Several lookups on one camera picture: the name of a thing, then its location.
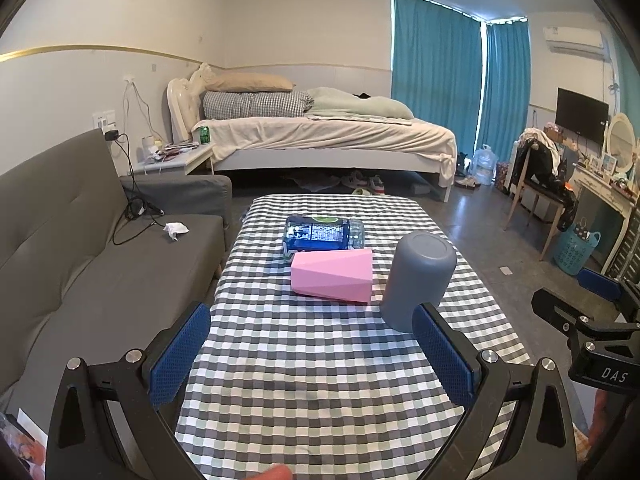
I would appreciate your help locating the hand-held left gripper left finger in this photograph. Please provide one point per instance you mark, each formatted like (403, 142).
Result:
(179, 357)

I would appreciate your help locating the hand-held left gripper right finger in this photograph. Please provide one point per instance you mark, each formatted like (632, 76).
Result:
(444, 355)

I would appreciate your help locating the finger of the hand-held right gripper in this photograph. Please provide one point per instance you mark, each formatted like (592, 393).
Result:
(555, 310)
(600, 284)

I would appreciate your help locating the pink faceted cup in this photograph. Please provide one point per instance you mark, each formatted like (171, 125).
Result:
(332, 275)

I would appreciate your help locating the person's right forearm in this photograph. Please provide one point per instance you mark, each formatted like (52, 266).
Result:
(607, 430)

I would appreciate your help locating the grey cup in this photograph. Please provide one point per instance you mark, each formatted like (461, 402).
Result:
(417, 280)

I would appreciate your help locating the person's left hand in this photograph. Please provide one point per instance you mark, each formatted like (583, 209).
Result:
(272, 474)

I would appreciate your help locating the blue laundry basket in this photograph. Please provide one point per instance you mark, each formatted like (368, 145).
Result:
(575, 250)

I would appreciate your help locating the white dresser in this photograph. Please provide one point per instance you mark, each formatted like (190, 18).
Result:
(607, 205)

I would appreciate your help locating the wooden chair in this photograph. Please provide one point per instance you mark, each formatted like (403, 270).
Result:
(537, 195)

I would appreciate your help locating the checkered tablecloth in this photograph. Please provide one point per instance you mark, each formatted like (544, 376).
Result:
(300, 370)

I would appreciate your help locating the crumpled white tissue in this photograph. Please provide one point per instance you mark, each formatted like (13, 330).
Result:
(175, 230)

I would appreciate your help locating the pile of clothes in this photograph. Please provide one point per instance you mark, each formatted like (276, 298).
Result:
(547, 160)

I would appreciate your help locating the grey sofa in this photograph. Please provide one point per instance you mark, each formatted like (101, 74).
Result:
(75, 260)

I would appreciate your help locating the oval white mirror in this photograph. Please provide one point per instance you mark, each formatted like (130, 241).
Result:
(620, 135)

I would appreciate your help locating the white shoes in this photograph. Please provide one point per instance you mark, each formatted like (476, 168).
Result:
(467, 181)

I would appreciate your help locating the clear water jug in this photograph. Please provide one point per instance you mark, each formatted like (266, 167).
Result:
(484, 166)

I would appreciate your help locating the black television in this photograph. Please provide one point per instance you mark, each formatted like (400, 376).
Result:
(581, 115)

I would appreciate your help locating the clear plastic bottle blue label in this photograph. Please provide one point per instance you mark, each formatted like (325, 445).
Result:
(320, 235)

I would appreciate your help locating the colourful printed paper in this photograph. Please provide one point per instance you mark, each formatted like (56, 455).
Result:
(22, 442)

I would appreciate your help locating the pair of sneakers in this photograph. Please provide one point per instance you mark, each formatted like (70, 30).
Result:
(367, 182)

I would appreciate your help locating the white bedside table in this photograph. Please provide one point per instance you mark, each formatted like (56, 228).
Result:
(180, 157)

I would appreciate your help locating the narrow teal curtain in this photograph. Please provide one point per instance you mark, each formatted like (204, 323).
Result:
(505, 95)

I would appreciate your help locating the green can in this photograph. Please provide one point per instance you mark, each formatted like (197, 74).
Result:
(203, 135)

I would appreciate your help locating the white bed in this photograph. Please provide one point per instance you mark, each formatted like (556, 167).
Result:
(325, 145)

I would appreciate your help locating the white air conditioner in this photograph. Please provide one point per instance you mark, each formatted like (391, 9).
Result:
(572, 39)

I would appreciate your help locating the checked folded quilt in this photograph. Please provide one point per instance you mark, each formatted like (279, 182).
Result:
(250, 104)

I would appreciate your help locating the pale green blanket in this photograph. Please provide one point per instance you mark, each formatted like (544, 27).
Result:
(360, 105)

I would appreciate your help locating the wide teal curtain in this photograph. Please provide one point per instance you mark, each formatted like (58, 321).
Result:
(435, 75)

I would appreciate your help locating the beige pillow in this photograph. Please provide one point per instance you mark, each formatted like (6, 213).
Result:
(247, 82)

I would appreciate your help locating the white wall socket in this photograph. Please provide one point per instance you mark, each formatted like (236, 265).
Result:
(104, 119)

